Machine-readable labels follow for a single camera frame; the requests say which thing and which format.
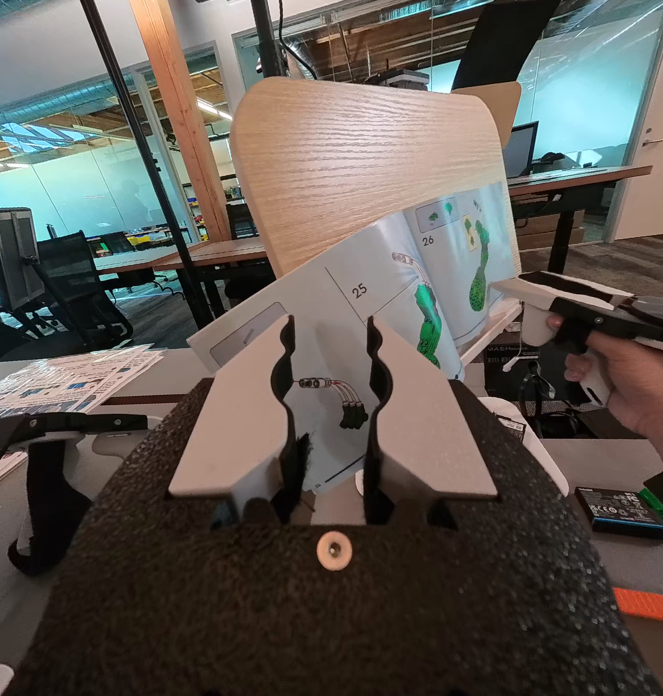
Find plastic sleeved paper sheets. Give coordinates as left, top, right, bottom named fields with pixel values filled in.
left=0, top=344, right=165, bottom=493

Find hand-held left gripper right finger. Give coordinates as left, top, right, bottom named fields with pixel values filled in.
left=365, top=316, right=498, bottom=520

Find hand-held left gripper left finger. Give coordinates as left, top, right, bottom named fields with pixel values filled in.
left=169, top=314, right=298, bottom=517

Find person's right hand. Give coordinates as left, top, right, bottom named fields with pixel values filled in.
left=546, top=314, right=663, bottom=474

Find wooden back chair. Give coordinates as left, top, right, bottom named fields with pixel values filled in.
left=453, top=80, right=522, bottom=150
left=229, top=76, right=523, bottom=376

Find black battery pack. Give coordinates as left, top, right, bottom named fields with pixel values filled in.
left=573, top=485, right=663, bottom=542

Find white door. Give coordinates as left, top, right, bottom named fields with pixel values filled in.
left=614, top=0, right=663, bottom=243

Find black office chair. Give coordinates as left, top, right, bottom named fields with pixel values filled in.
left=16, top=231, right=133, bottom=354

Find black cardboard box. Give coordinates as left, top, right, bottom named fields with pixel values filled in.
left=484, top=343, right=541, bottom=398

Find wooden post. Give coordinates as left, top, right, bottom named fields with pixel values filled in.
left=130, top=0, right=234, bottom=243

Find black flag panel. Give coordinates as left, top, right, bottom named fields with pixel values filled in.
left=451, top=0, right=560, bottom=93

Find white desk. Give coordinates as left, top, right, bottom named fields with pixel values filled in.
left=0, top=348, right=663, bottom=696

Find thin black pole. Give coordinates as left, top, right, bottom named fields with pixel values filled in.
left=80, top=0, right=215, bottom=327

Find green brick piece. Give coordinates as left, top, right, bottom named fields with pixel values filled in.
left=637, top=488, right=663, bottom=524

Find black and white grip device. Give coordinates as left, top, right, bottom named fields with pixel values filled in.
left=0, top=412, right=150, bottom=577

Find computer monitor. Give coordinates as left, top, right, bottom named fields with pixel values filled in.
left=0, top=208, right=41, bottom=311
left=502, top=121, right=540, bottom=179

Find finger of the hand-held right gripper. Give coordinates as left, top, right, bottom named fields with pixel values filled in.
left=519, top=271, right=634, bottom=311
left=492, top=277, right=616, bottom=316

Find brick instruction booklet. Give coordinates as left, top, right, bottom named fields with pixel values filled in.
left=187, top=181, right=522, bottom=496

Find white cable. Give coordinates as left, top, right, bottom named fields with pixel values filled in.
left=502, top=348, right=539, bottom=373

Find black light stand pole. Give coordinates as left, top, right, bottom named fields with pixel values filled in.
left=250, top=0, right=289, bottom=79

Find orange strap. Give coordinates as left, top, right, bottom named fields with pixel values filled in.
left=614, top=587, right=663, bottom=623

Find white labelled device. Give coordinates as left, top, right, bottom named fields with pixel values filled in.
left=481, top=396, right=570, bottom=497

